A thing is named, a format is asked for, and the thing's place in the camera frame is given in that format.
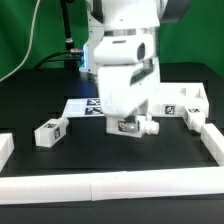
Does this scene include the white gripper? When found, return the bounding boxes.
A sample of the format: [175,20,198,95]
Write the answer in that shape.
[98,58,160,118]

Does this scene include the white square table top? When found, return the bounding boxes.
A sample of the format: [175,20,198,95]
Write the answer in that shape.
[148,82,209,117]

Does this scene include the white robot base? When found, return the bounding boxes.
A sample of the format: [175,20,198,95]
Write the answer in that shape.
[80,0,104,75]

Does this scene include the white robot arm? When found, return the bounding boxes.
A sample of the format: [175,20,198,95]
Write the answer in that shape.
[82,0,192,118]

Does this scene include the white sheet with tags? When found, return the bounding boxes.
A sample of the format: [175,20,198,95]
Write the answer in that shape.
[62,98,103,118]

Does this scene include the black pole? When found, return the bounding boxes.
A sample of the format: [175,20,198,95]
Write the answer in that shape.
[60,0,77,70]

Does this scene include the white right fence wall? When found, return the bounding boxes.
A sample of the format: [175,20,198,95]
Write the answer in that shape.
[201,123,224,167]

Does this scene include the white fence wall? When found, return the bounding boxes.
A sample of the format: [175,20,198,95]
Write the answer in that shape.
[0,133,14,172]
[0,167,224,205]
[201,123,224,167]

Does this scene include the white cable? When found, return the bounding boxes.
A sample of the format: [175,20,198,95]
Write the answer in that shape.
[0,0,42,83]

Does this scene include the white front fence wall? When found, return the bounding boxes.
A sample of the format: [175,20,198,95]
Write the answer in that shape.
[0,167,224,205]

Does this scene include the white left fence wall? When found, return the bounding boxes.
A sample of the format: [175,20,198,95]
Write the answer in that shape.
[0,133,14,172]

